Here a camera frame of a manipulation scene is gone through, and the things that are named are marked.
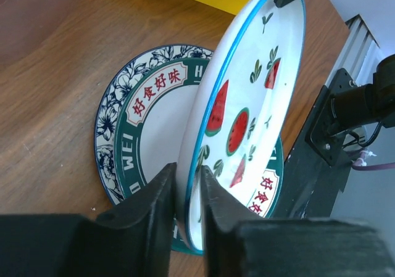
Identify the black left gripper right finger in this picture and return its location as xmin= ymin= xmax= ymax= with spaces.
xmin=199 ymin=166 xmax=394 ymax=276

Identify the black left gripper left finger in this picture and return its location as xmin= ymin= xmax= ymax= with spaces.
xmin=1 ymin=163 xmax=177 ymax=276

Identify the green rimmed lettered plate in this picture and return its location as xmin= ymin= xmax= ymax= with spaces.
xmin=113 ymin=57 xmax=285 ymax=256

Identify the blue patterned bottom plate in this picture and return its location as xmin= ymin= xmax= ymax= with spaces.
xmin=94 ymin=44 xmax=213 ymax=205

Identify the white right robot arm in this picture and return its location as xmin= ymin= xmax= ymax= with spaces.
xmin=299 ymin=18 xmax=394 ymax=142

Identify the aluminium frame rail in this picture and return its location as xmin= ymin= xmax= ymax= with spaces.
xmin=325 ymin=15 xmax=381 ymax=86

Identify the black mounting base plate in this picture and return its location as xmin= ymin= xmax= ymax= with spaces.
xmin=271 ymin=68 xmax=352 ymax=219

